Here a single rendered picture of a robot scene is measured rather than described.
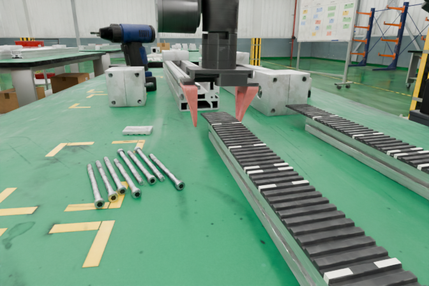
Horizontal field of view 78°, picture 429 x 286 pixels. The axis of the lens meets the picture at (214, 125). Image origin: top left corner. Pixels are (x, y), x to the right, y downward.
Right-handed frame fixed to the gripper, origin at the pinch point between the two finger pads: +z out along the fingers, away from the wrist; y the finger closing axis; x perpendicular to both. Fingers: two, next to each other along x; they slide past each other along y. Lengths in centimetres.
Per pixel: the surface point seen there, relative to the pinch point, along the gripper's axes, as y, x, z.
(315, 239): 0.5, 30.6, -0.4
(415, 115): -52, -7, 3
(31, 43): 203, -474, -5
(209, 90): -2.9, -19.8, -2.0
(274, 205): 1.5, 26.3, -0.4
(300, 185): -2.4, 23.7, -0.3
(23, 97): 126, -230, 39
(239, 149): 0.5, 14.2, -0.4
